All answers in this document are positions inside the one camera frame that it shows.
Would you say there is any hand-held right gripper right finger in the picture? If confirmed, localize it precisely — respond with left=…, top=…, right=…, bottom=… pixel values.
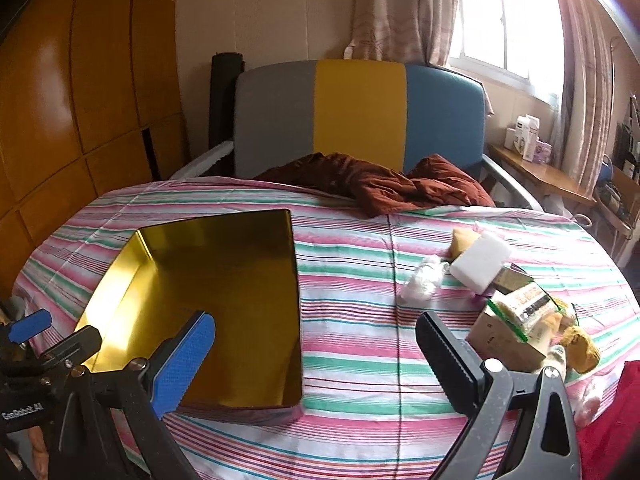
left=417, top=311, right=583, bottom=480

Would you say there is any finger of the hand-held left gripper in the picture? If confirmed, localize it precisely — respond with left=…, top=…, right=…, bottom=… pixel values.
left=0, top=309, right=53, bottom=346
left=42, top=325, right=103, bottom=366

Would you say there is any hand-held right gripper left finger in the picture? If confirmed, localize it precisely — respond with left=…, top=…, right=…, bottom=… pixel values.
left=50, top=310, right=217, bottom=480

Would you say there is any cardboard box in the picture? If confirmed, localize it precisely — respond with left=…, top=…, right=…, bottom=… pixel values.
left=467, top=300, right=548, bottom=373

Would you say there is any green cracker packet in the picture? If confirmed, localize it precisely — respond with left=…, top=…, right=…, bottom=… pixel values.
left=487, top=282, right=561, bottom=346

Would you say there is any gold tin box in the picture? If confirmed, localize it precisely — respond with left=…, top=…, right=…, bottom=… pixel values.
left=74, top=208, right=306, bottom=426

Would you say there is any white sponge block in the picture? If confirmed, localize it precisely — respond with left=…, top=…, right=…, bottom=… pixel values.
left=450, top=234, right=513, bottom=296

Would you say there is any striped bed sheet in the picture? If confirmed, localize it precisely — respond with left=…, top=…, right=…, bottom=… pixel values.
left=12, top=180, right=640, bottom=480

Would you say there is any red cloth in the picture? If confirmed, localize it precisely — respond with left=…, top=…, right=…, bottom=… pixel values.
left=575, top=360, right=640, bottom=480

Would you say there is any brown quilt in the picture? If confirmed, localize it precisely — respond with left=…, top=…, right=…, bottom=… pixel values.
left=255, top=152, right=496, bottom=218

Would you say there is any wooden desk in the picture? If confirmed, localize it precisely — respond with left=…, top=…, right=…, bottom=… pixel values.
left=487, top=142, right=596, bottom=206

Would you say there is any white carton box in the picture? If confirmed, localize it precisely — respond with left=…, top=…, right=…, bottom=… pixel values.
left=515, top=115, right=541, bottom=161

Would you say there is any wooden wardrobe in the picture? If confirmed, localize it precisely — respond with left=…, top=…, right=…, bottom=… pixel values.
left=0, top=0, right=191, bottom=301

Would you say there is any grey yellow blue headboard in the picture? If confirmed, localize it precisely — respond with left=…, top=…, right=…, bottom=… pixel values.
left=232, top=59, right=488, bottom=178

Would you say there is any patterned beige curtain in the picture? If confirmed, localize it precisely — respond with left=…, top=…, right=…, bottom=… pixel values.
left=345, top=0, right=458, bottom=66
left=547, top=0, right=616, bottom=196

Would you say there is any window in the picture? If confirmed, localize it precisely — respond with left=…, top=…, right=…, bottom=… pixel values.
left=447, top=0, right=566, bottom=93

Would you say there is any white bed rail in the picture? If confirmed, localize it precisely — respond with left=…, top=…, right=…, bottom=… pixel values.
left=480, top=155, right=546, bottom=211
left=170, top=140, right=236, bottom=179

